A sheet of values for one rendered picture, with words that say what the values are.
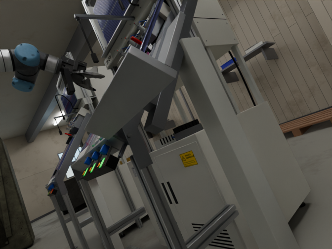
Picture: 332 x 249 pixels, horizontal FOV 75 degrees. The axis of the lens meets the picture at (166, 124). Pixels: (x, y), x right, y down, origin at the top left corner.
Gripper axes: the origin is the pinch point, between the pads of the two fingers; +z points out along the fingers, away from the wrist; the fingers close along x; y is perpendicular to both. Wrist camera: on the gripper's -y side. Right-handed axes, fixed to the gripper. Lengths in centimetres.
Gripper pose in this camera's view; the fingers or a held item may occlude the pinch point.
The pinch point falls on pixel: (100, 85)
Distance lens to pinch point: 112.3
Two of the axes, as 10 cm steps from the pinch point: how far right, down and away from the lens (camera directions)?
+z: 8.4, 2.5, 4.8
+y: 0.5, -9.2, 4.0
